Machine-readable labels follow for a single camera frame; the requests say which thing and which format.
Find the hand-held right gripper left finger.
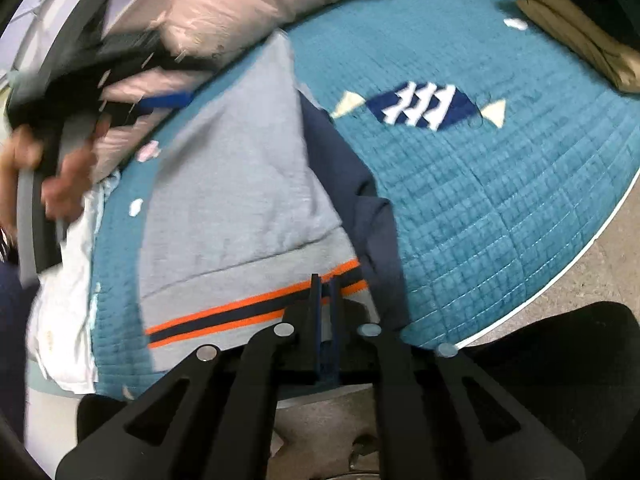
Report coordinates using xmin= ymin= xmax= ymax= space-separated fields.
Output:
xmin=55 ymin=274 xmax=322 ymax=480

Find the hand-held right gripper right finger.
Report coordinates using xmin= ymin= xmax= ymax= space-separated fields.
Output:
xmin=329 ymin=276 xmax=587 ymax=480

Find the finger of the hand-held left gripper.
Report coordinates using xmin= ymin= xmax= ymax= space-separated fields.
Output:
xmin=100 ymin=90 xmax=197 ymax=130
xmin=112 ymin=29 xmax=217 ymax=73

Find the grey navy orange-striped sweater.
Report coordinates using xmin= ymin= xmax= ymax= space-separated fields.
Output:
xmin=137 ymin=30 xmax=413 ymax=376

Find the person's left hand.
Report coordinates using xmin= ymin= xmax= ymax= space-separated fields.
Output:
xmin=0 ymin=126 xmax=98 ymax=227

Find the pink puffy quilt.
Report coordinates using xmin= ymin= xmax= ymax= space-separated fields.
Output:
xmin=95 ymin=0 xmax=401 ymax=186

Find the white printed cloth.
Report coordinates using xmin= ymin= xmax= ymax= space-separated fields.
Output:
xmin=27 ymin=170 xmax=121 ymax=396

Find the teal quilted round mat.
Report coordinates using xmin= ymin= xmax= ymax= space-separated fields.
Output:
xmin=87 ymin=0 xmax=640 ymax=403

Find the black fabric item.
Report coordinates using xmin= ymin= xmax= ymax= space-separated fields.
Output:
xmin=400 ymin=302 xmax=640 ymax=480

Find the person's dark trouser leg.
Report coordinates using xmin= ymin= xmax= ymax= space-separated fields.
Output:
xmin=0 ymin=260 xmax=32 ymax=441

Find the tan folded cloth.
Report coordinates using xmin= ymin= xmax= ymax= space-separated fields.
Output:
xmin=500 ymin=0 xmax=640 ymax=93

